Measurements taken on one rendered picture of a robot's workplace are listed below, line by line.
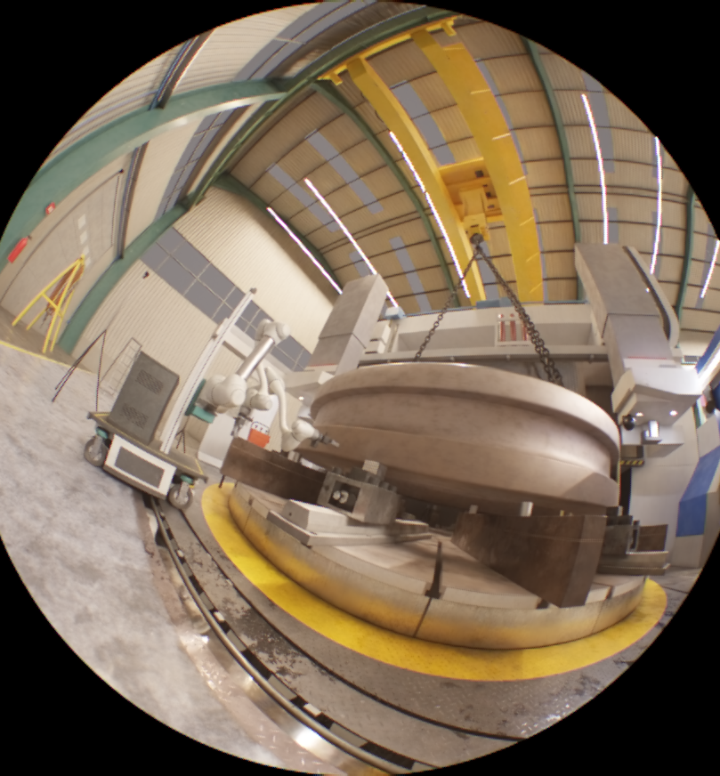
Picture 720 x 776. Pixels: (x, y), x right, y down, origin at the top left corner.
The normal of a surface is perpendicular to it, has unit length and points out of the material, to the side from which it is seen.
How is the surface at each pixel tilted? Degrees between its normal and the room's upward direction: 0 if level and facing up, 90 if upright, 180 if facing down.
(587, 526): 90
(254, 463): 90
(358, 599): 90
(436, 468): 90
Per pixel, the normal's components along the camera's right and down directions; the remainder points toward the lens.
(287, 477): 0.56, -0.16
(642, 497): -0.52, -0.49
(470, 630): -0.24, -0.47
